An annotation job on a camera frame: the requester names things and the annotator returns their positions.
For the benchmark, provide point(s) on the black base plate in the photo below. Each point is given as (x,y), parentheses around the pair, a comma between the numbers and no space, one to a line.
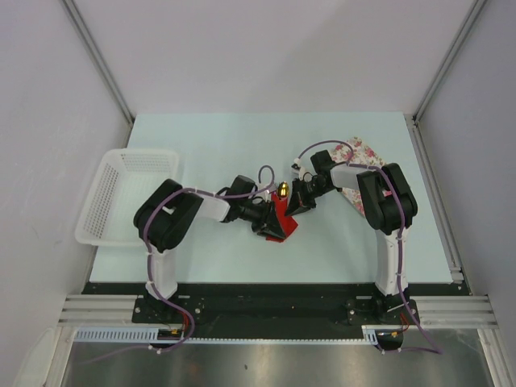
(230,311)

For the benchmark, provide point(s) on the floral tray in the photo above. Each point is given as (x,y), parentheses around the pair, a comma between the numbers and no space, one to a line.
(362,154)

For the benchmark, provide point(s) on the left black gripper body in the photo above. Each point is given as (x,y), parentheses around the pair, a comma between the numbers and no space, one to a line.
(255,214)

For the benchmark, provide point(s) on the left aluminium frame post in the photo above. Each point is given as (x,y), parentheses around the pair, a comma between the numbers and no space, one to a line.
(94,53)

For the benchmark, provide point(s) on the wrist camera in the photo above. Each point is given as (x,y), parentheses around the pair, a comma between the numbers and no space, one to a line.
(266,191)
(298,170)

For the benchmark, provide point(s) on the white plastic basket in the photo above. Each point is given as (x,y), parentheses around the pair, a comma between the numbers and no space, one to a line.
(125,179)

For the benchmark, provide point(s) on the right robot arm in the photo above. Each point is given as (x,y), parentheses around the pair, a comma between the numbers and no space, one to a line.
(389,208)

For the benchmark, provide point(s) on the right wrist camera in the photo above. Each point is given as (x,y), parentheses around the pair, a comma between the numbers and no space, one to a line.
(298,170)

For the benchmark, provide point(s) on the iridescent spoon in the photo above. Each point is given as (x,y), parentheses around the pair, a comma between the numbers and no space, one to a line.
(283,190)

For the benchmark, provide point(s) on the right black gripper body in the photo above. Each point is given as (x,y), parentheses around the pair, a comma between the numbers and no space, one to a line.
(310,191)

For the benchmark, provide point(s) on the right aluminium frame post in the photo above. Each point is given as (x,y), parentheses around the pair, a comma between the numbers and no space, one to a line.
(467,25)

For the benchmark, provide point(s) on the red paper napkin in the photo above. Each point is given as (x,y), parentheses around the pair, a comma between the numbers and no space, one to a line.
(288,223)

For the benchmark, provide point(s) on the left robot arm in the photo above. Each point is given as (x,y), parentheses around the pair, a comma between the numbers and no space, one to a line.
(164,219)

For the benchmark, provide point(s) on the aluminium frame post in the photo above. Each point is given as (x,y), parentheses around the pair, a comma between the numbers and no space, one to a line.
(467,25)
(94,53)

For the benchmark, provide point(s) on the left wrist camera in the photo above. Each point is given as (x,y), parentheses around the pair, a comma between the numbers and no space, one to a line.
(266,191)

